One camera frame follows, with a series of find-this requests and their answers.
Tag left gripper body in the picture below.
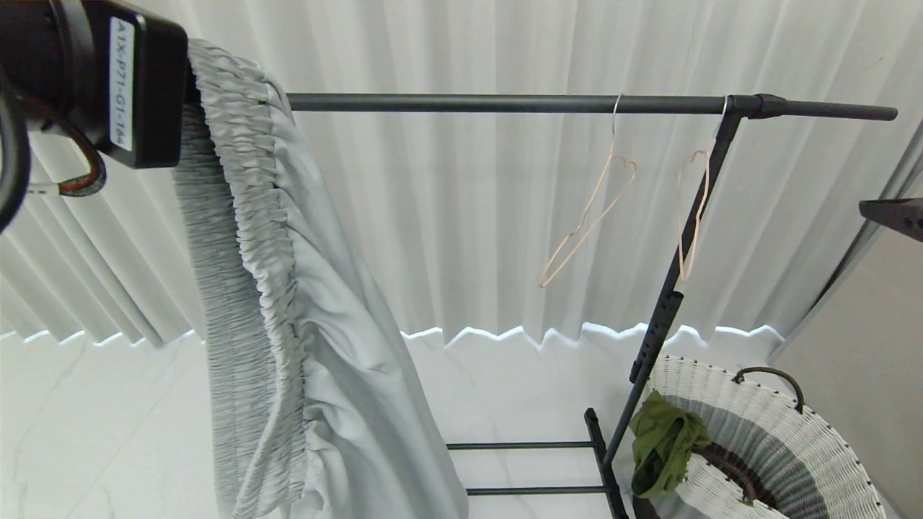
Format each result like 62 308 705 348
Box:
0 0 190 170

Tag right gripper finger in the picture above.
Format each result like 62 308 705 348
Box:
858 197 923 244

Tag pink clothes hanger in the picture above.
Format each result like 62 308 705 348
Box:
539 94 639 289
676 97 729 283

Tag pale grey shorts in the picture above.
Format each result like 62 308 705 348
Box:
173 40 469 519

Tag white laundry basket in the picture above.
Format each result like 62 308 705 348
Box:
635 355 888 519

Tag black clothes rack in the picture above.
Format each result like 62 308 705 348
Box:
287 92 898 519

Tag green garment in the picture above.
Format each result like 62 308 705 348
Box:
630 391 713 500

